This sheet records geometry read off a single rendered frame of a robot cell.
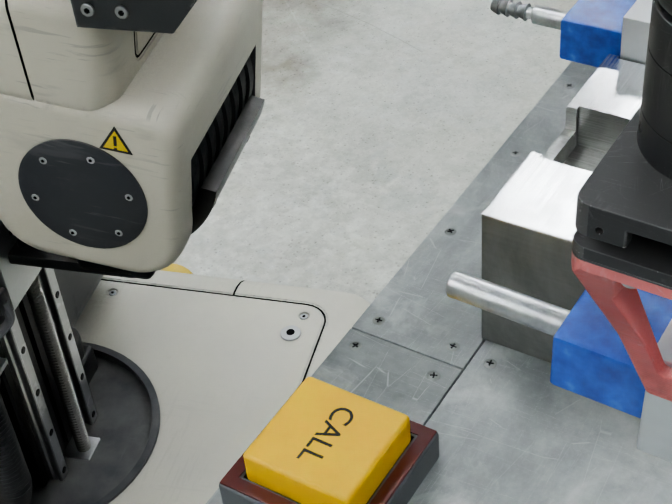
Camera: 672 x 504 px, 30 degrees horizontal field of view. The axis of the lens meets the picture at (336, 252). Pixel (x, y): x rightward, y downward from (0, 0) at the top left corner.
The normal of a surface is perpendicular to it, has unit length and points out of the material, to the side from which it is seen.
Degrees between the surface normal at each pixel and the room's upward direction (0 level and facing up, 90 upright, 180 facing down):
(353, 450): 0
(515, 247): 90
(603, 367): 90
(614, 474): 0
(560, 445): 0
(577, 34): 90
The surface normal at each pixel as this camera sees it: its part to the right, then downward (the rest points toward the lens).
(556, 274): -0.52, 0.59
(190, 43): 0.06, -0.73
